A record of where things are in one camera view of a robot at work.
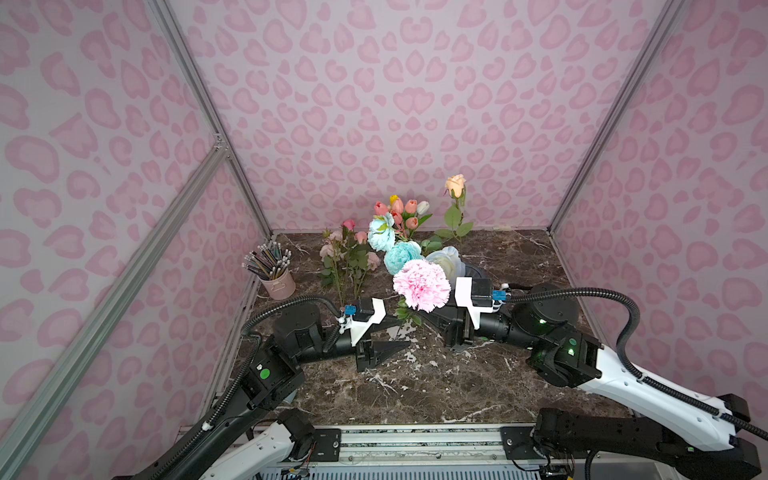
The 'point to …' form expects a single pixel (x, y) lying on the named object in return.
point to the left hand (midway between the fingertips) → (404, 334)
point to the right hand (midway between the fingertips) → (411, 309)
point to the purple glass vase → (477, 271)
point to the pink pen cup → (271, 265)
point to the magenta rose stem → (346, 261)
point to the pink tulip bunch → (405, 220)
